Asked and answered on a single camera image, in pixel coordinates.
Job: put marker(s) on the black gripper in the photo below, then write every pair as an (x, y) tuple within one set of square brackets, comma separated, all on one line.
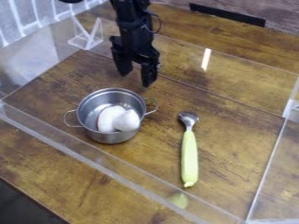
[(133, 47)]

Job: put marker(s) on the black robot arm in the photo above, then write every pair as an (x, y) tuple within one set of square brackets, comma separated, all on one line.
[(131, 9)]

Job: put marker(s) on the small steel pot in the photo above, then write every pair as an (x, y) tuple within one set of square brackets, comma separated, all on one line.
[(83, 116)]

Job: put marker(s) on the white mushroom toy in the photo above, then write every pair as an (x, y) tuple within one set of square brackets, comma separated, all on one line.
[(115, 118)]

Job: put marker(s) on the clear acrylic enclosure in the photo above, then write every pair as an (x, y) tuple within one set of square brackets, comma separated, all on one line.
[(129, 183)]

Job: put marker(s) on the black bar on wall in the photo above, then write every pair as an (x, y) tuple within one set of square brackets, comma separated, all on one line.
[(246, 19)]

